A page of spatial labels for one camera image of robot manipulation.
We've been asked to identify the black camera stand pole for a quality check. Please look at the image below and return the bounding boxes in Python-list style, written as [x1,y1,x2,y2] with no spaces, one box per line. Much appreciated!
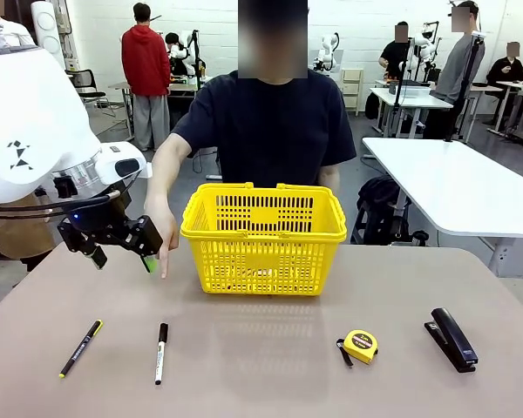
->
[444,30,486,144]

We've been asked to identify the dark-haired person bent over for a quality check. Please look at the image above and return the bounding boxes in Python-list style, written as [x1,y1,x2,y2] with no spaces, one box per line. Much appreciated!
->
[164,31,189,78]

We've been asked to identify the black stapler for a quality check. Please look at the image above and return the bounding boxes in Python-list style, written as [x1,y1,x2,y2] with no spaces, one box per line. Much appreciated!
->
[423,307,479,374]

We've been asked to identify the person in grey sweater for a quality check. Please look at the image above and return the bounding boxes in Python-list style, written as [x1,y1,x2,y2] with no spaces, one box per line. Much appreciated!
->
[429,0,486,140]

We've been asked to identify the black backpack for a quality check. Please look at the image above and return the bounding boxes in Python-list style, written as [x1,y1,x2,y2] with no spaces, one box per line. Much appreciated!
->
[350,175,431,247]

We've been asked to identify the person's right forearm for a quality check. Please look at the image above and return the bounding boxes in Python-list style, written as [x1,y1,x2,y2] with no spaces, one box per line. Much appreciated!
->
[144,132,194,208]

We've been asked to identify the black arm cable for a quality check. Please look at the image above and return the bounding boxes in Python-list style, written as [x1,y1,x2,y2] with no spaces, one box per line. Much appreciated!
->
[0,191,123,221]

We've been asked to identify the person in navy t-shirt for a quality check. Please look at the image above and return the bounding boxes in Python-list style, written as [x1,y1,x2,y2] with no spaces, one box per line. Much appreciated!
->
[170,0,357,189]

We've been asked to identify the black chair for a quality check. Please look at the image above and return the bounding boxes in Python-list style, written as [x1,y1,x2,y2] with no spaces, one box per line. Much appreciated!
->
[67,68,117,118]

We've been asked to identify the person in red hoodie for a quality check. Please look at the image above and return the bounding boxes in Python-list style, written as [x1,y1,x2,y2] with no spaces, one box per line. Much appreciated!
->
[120,2,172,152]

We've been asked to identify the person's left forearm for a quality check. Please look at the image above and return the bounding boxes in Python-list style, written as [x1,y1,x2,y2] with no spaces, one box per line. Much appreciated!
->
[317,163,342,195]

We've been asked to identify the person's right hand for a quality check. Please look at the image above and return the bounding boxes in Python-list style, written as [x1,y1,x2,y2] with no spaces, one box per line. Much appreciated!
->
[143,202,180,280]

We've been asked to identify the yellow tape measure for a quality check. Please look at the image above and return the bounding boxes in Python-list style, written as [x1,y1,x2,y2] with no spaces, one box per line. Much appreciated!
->
[335,329,380,367]

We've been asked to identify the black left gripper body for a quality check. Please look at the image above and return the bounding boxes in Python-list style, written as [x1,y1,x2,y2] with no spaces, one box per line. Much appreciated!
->
[63,191,134,247]

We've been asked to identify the yellow plastic shopping basket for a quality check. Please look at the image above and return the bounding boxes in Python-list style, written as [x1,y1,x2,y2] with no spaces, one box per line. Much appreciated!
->
[180,182,348,297]

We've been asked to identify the seated person in black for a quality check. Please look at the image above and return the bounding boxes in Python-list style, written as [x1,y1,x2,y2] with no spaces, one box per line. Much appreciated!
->
[486,41,523,95]

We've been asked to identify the black highlighter pen yellow tips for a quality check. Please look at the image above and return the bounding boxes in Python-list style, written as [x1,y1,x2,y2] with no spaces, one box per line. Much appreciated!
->
[58,320,105,379]

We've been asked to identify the large white table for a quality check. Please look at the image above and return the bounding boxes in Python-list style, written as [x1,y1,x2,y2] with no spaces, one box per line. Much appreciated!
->
[361,137,523,278]

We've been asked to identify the white marker black cap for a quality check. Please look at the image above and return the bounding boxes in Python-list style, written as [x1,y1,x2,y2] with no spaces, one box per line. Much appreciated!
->
[154,322,170,386]

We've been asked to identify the person in black shirt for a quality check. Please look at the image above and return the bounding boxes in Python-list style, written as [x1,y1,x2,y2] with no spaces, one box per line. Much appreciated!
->
[377,20,414,82]

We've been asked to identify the white drawer cabinet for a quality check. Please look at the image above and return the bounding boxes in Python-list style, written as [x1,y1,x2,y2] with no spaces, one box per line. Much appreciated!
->
[340,68,365,117]

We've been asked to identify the white standing air conditioner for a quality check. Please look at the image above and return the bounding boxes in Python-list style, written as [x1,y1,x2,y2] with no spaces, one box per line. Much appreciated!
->
[30,0,66,67]

